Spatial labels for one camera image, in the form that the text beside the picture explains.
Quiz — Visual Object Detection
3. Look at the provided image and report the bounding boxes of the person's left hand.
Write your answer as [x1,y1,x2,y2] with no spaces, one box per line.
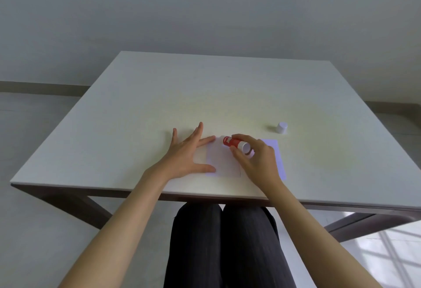
[144,122,217,189]

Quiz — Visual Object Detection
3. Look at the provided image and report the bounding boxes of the person's right hand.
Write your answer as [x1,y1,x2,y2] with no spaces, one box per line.
[229,134,283,193]

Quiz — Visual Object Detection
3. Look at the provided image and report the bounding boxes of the lilac paper card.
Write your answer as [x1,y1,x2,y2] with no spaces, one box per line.
[258,139,287,181]
[206,136,244,178]

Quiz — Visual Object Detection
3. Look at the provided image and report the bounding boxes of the red and white glue stick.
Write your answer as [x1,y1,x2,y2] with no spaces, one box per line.
[222,135,252,153]

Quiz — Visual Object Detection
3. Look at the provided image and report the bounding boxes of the person's left forearm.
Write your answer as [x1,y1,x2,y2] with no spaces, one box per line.
[59,172,165,288]

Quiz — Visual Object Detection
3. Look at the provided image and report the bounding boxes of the person's right forearm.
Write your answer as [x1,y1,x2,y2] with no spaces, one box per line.
[263,181,384,288]

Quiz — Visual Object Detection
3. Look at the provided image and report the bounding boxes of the person's black trousers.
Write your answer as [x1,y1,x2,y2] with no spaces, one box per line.
[163,203,296,288]

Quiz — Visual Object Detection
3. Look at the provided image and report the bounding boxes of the dark wooden table leg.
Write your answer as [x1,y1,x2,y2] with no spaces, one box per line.
[324,212,417,243]
[39,194,113,230]

